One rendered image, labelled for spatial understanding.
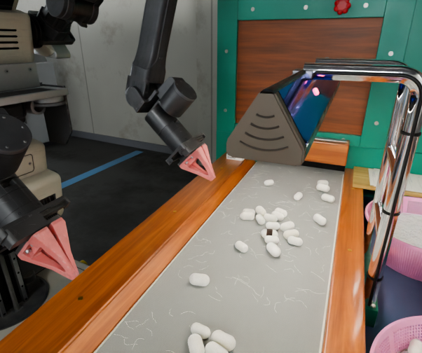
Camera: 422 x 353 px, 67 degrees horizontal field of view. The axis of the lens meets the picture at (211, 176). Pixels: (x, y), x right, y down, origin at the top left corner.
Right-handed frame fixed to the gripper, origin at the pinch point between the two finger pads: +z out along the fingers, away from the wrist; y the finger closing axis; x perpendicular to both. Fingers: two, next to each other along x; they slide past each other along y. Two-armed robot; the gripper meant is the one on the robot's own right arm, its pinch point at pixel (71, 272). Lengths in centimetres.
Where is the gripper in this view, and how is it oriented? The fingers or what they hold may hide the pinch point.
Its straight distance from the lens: 49.0
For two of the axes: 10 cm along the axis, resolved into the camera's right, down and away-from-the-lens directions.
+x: -6.2, 5.6, 5.5
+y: 4.1, -3.6, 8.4
